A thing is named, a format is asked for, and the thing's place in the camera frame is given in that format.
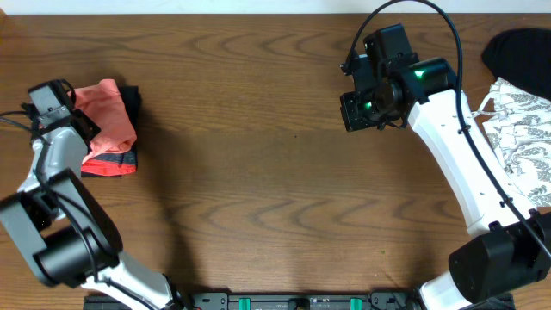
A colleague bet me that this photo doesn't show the coral pink t-shirt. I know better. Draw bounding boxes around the coral pink t-shirt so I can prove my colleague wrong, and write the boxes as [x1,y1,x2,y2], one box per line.
[75,79,137,163]

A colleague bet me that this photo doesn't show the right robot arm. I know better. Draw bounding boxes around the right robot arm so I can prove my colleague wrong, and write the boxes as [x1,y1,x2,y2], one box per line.
[340,24,550,309]

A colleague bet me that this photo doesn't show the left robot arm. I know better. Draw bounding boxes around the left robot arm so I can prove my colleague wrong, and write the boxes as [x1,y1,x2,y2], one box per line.
[1,79,194,309]

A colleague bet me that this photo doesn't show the folded black shorts, coral hem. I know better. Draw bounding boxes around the folded black shorts, coral hem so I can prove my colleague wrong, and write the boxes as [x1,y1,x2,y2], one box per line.
[81,86,142,178]

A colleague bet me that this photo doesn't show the black garment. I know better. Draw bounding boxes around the black garment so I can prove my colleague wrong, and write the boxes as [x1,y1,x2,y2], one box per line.
[481,28,550,100]

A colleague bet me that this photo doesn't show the white grey patterned garment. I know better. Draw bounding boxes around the white grey patterned garment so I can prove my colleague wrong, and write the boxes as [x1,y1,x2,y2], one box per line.
[472,77,550,207]

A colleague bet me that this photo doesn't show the left black cable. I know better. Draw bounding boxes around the left black cable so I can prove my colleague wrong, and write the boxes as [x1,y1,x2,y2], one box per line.
[0,109,156,310]

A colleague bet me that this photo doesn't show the black cable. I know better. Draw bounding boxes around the black cable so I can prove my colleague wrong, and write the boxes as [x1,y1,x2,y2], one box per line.
[0,109,156,310]
[339,0,551,264]

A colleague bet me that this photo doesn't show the right black cable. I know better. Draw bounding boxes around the right black cable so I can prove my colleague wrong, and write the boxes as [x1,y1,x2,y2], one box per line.
[339,0,551,264]

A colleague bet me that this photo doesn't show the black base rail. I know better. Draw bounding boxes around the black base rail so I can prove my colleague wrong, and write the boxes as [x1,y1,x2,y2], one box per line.
[84,291,516,310]

